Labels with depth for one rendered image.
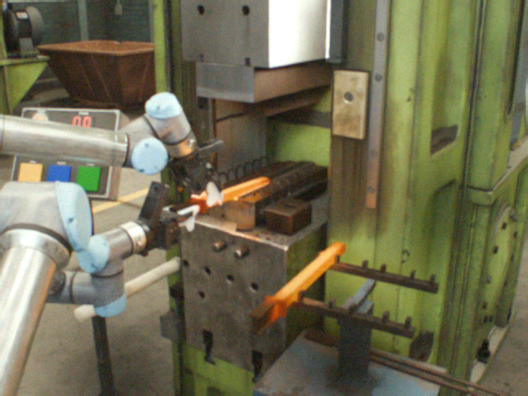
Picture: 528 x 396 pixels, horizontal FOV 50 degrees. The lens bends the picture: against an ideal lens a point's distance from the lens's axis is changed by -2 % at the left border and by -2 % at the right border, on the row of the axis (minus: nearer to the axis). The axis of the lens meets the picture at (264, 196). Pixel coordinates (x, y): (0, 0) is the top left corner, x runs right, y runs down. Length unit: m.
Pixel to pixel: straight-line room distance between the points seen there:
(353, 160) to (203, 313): 0.66
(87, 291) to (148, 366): 1.34
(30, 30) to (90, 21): 4.46
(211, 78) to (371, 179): 0.51
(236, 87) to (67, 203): 0.73
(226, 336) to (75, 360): 1.13
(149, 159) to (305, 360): 0.66
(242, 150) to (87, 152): 0.86
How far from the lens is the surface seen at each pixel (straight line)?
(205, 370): 1.94
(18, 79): 6.67
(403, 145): 1.51
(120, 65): 7.75
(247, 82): 1.54
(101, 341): 2.25
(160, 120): 1.36
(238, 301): 1.70
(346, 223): 1.64
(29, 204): 0.98
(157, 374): 2.62
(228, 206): 1.67
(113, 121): 1.86
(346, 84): 1.52
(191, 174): 1.47
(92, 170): 1.83
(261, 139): 2.05
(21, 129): 1.19
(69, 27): 10.90
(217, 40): 1.59
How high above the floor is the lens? 1.55
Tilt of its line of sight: 20 degrees down
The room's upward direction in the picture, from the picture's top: straight up
